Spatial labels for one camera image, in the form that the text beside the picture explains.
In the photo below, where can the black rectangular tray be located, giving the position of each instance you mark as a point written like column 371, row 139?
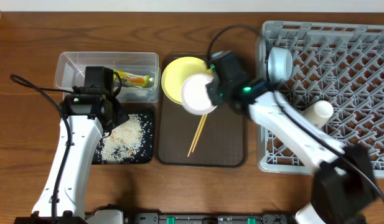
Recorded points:
column 148, row 124

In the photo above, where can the wooden chopstick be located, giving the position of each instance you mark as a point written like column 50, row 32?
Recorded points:
column 199, row 133
column 194, row 137

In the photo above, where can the light blue bowl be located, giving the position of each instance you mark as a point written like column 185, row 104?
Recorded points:
column 280, row 65

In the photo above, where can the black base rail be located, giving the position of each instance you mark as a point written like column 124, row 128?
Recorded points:
column 194, row 218

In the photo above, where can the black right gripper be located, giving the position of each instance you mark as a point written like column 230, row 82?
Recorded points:
column 212, row 92

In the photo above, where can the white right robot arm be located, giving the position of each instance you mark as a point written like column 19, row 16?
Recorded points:
column 343, row 180

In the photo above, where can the dark brown serving tray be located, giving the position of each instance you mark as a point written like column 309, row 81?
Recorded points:
column 222, row 142

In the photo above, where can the pile of rice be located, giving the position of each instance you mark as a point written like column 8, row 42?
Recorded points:
column 124, row 140

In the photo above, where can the yellow round plate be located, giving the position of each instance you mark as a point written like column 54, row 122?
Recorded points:
column 176, row 73

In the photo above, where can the green snack wrapper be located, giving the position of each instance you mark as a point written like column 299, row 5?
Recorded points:
column 130, row 79

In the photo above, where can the white bowl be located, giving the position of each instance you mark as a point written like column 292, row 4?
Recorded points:
column 194, row 95

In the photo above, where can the small white cup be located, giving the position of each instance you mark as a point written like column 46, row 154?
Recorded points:
column 319, row 113

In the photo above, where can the clear plastic bin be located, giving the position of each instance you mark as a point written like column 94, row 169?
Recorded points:
column 71, row 72

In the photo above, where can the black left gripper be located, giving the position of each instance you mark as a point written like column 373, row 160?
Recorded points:
column 116, row 116

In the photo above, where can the grey plastic dishwasher rack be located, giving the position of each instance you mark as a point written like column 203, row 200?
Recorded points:
column 339, row 63

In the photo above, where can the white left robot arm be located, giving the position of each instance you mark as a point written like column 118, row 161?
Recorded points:
column 85, row 119

